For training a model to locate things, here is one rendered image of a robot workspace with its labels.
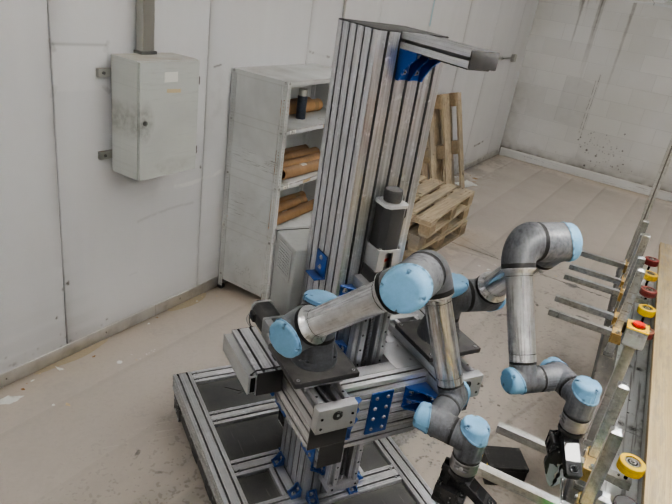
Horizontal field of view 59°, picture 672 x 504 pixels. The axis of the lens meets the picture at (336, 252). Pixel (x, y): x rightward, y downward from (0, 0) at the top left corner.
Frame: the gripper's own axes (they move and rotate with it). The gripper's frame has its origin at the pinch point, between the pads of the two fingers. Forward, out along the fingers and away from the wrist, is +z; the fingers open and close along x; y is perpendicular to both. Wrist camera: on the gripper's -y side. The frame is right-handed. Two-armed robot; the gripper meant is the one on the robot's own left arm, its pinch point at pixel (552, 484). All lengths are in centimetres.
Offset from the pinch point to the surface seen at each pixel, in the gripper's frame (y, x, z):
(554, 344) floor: 242, -72, 90
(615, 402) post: 22.3, -18.6, -17.5
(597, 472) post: -1.1, -9.9, -8.7
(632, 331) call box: 45, -26, -31
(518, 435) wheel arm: 26.8, 4.6, 6.3
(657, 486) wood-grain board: 8.3, -32.8, -0.4
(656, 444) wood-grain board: 28.6, -39.4, -0.4
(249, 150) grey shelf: 221, 156, -18
